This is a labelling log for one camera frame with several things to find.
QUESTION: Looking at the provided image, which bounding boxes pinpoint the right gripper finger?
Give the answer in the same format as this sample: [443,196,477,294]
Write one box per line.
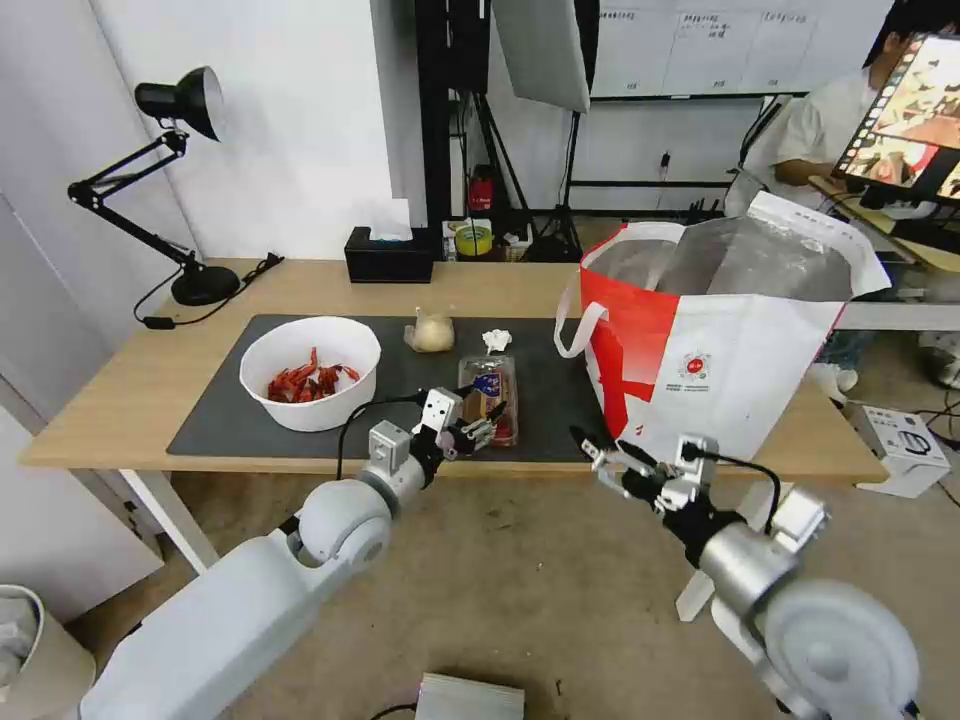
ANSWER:
[569,425,637,498]
[616,440,681,492]

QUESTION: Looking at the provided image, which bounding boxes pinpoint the knotted clear plastic bag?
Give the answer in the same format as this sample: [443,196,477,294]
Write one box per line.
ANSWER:
[404,305,458,353]

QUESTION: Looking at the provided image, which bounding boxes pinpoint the red white takeout bag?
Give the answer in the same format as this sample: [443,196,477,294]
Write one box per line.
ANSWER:
[553,190,895,463]

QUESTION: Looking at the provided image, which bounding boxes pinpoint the clear plastic bread package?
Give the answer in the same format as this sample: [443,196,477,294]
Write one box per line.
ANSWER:
[456,355,523,450]

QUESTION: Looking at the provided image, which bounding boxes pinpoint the black desk mat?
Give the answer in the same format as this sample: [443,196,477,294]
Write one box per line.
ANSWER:
[165,312,640,463]

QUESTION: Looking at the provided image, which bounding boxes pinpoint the white paper bowl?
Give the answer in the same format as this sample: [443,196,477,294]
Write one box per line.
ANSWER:
[238,315,383,433]

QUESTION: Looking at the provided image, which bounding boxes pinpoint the red crayfish shells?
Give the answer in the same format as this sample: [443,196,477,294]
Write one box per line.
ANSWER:
[266,345,358,405]

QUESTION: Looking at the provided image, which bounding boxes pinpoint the yellow green tape roll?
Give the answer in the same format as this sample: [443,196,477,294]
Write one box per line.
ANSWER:
[454,220,495,261]

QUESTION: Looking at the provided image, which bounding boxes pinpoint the black tissue box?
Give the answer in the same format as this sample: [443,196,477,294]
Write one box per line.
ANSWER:
[344,225,437,286]

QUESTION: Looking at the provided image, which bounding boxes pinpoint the black tripod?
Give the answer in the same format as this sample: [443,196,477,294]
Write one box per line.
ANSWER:
[523,110,588,262]

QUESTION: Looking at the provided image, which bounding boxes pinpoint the red fire extinguisher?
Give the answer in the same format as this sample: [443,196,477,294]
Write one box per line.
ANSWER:
[466,164,496,217]

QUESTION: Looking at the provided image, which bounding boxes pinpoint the white cardboard box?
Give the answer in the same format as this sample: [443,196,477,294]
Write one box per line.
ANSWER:
[856,403,955,501]

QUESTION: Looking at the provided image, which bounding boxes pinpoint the silver ribbed metal device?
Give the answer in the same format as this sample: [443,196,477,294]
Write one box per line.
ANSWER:
[414,671,528,720]

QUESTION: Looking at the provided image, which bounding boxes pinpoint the black desk lamp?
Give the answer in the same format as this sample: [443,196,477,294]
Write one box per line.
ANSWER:
[66,65,242,308]

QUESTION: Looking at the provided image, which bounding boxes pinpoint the wooden table with white legs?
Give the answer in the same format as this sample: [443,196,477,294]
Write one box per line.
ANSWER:
[17,257,891,624]

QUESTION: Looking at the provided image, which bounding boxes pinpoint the wooden desk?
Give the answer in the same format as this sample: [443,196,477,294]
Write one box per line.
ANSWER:
[806,173,960,273]

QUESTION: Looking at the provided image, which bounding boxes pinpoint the white softbox light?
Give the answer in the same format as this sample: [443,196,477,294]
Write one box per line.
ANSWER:
[490,0,595,115]

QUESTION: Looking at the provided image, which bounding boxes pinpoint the person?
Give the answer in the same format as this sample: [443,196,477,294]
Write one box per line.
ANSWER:
[737,5,925,226]

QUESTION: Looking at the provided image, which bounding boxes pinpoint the whiteboard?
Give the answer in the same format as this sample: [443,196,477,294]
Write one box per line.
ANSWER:
[589,0,820,100]

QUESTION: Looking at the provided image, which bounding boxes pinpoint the tilted computer monitor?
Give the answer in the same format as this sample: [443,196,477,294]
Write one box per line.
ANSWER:
[829,32,960,202]

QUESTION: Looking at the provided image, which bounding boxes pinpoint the white waste bin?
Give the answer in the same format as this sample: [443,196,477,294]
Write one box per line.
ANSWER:
[0,583,99,720]

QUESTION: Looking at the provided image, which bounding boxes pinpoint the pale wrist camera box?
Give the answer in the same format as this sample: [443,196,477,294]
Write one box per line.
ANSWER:
[674,433,721,483]
[419,387,461,436]

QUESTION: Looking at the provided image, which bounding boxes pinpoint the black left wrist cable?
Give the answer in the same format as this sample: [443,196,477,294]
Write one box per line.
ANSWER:
[335,388,436,481]

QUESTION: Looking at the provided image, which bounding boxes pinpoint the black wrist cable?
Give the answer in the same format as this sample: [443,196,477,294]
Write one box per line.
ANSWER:
[335,388,436,481]
[698,451,783,530]

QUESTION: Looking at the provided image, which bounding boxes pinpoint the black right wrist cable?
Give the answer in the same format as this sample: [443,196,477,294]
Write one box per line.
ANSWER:
[698,451,783,530]

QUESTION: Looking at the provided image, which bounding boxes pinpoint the black metal shelf frame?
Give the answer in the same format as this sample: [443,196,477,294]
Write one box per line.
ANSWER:
[415,0,495,229]

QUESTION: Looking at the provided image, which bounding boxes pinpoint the black lamp power cable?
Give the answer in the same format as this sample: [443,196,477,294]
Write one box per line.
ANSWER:
[133,253,286,333]

